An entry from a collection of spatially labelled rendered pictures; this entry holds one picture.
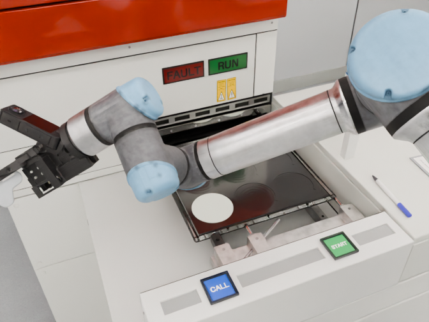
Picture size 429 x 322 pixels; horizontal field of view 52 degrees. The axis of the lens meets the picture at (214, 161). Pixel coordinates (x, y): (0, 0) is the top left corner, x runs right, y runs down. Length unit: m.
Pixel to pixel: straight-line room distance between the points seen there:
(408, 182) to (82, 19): 0.82
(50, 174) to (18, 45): 0.36
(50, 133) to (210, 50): 0.57
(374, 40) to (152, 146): 0.35
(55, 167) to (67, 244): 0.70
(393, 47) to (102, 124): 0.44
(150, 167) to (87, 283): 1.01
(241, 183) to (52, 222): 0.59
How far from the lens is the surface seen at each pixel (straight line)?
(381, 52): 0.57
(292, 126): 0.73
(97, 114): 0.73
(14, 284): 2.24
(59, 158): 0.81
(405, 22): 0.59
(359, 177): 1.10
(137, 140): 0.69
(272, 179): 1.16
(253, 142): 0.74
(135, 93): 0.71
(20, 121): 0.81
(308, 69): 3.42
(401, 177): 1.13
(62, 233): 1.45
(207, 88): 1.27
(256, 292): 0.85
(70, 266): 1.56
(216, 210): 1.06
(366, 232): 0.99
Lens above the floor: 1.65
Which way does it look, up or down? 38 degrees down
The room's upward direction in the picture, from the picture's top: 1 degrees counter-clockwise
